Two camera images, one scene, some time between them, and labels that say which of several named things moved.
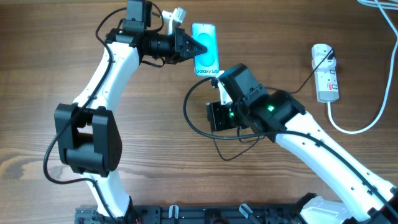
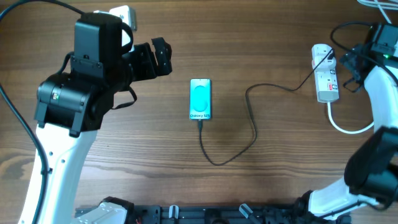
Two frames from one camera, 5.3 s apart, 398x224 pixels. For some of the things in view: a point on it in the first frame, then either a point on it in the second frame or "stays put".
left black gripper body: (178, 46) to (142, 63)
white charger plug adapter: (329, 63) stays put
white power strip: (326, 73) stays put
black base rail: (202, 214) stays put
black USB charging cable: (252, 142) to (251, 114)
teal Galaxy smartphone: (206, 64) to (200, 96)
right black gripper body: (223, 116) to (349, 61)
